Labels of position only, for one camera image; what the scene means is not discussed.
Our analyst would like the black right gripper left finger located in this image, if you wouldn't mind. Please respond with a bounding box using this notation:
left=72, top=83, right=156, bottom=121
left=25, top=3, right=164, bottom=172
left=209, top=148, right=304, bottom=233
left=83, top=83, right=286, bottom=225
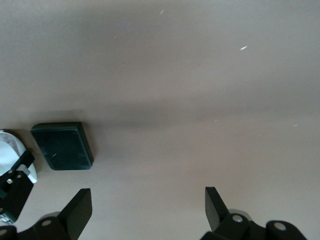
left=0, top=188, right=95, bottom=240

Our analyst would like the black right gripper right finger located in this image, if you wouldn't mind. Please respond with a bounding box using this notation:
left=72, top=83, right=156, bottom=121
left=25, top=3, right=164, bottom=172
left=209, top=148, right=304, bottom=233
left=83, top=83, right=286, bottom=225
left=201, top=186, right=311, bottom=240

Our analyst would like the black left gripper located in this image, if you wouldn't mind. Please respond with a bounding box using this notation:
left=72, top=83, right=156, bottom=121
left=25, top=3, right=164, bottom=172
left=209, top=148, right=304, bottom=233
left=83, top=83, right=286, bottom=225
left=0, top=150, right=35, bottom=224

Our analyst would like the white computer mouse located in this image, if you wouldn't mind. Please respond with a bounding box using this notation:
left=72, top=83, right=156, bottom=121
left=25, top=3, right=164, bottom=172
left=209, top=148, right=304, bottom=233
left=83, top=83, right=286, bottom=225
left=0, top=129, right=39, bottom=185

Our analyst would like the black phone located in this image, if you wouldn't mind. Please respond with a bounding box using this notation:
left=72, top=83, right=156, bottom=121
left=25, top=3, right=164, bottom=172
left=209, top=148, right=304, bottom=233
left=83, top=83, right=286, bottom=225
left=30, top=121, right=95, bottom=172

